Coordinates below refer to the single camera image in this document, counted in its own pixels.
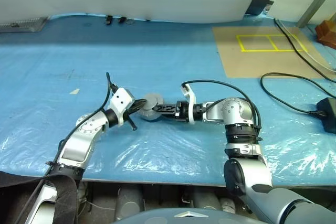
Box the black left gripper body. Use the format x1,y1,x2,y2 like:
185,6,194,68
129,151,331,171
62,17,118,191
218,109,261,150
124,99,142,120

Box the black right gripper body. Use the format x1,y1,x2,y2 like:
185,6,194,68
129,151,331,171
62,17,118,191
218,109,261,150
174,100,190,123

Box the grey round motor housing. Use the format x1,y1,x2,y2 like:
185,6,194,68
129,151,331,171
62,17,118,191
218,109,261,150
141,92,165,123

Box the blue plastic table sheet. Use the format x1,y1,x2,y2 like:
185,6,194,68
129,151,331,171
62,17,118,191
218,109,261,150
0,13,336,187

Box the brown cardboard sheet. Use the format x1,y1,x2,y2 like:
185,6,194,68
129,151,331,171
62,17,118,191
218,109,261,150
212,26,336,80

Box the dark grey cylinder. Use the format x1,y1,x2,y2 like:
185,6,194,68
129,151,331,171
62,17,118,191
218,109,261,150
193,186,222,210
116,185,144,221

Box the black cloth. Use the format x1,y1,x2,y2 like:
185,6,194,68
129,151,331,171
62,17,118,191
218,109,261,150
0,170,79,224

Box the grey robot torso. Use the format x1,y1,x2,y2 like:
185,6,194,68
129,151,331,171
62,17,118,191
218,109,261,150
112,207,261,224

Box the grey metal grate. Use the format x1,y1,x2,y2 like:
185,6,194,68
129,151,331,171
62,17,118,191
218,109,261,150
0,16,50,34

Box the black power adapter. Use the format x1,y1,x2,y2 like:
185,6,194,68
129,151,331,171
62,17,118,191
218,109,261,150
316,97,336,133

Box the brown wooden block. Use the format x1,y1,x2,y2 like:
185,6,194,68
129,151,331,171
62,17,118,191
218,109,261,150
314,20,336,49

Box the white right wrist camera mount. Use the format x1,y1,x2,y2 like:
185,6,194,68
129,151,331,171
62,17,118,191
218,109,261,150
175,83,203,125

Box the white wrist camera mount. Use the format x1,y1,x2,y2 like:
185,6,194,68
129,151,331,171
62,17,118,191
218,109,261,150
109,87,136,127
175,83,203,125

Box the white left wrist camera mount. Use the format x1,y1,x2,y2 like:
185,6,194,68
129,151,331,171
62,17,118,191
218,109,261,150
109,87,136,127

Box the looped black power cable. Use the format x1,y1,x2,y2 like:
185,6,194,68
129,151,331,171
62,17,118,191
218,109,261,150
260,72,336,116

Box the long black cable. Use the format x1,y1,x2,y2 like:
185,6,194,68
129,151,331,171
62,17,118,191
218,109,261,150
274,18,336,83

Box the long white cable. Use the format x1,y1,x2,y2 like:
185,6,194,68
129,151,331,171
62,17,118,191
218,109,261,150
277,21,336,72

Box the aluminium frame profile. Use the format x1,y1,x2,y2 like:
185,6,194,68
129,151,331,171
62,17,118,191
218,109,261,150
297,0,336,28

